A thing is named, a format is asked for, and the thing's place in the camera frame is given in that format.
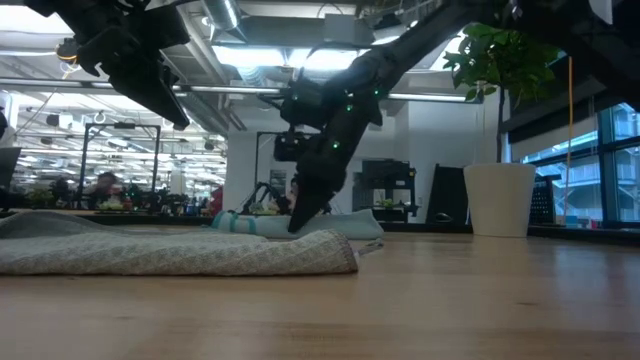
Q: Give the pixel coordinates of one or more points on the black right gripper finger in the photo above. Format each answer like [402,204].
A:
[305,212]

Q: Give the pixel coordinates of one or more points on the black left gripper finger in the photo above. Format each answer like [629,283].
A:
[155,100]

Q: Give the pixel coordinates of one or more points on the light blue microfiber towel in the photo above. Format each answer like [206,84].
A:
[345,226]

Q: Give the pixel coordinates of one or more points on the grey waffle microfiber towel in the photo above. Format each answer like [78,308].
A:
[175,252]

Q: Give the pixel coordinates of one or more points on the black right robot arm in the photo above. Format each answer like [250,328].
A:
[425,35]

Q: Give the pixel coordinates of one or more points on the person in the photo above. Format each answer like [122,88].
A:
[105,182]
[292,190]

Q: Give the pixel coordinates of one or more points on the black shelving unit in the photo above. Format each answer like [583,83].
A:
[385,185]

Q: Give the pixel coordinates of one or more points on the black leaning panel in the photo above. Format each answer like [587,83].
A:
[447,195]

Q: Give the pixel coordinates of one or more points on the grey monitor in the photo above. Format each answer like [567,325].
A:
[10,167]

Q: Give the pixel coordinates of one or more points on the white plant pot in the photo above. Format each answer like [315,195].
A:
[500,200]

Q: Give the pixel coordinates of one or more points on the green leafy plant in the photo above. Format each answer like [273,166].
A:
[500,55]

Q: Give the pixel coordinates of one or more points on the black perforated chair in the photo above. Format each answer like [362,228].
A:
[544,200]

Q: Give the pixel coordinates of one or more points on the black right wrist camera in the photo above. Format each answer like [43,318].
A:
[287,146]

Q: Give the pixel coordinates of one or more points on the black robot station frame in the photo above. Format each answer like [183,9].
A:
[83,165]
[257,165]

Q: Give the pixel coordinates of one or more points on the silver ventilation duct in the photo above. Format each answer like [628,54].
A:
[222,12]

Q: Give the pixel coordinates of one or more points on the black window frame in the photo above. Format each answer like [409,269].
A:
[606,165]

